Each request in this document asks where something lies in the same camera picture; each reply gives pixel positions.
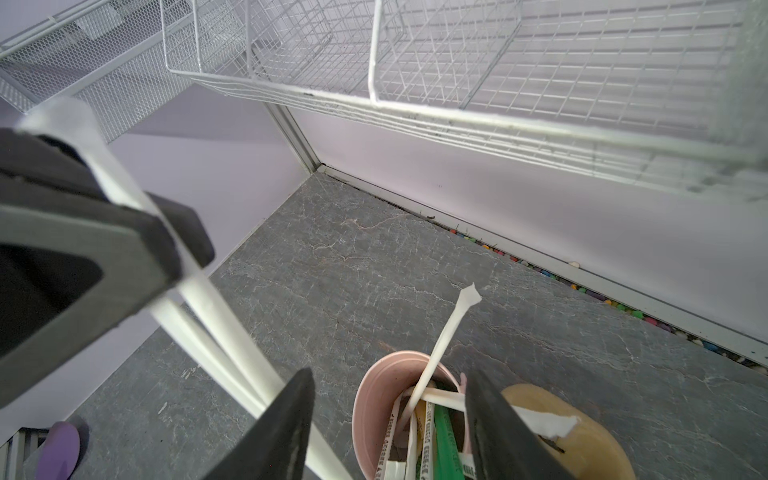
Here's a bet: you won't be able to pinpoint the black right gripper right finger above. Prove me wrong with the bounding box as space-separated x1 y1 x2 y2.
465 369 572 480

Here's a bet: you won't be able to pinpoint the pink metal straw bucket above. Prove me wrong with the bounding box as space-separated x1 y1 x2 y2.
351 350 469 480

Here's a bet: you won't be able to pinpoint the stacked pulp cup carriers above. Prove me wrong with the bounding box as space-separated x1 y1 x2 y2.
502 384 636 479

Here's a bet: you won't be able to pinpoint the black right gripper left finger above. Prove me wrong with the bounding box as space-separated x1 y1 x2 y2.
206 368 315 480

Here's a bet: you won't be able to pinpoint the purple pink spatula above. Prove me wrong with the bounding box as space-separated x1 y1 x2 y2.
35 421 81 480

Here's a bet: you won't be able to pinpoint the wrapped straws bundle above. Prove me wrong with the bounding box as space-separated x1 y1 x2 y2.
374 285 482 479

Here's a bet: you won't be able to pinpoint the long white wire basket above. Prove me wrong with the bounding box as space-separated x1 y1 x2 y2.
159 1 767 204

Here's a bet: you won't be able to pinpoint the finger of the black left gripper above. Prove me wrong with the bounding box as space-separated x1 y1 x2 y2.
1 128 215 405

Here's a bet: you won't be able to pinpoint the small white wire basket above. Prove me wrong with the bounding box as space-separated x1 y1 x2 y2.
0 0 253 145

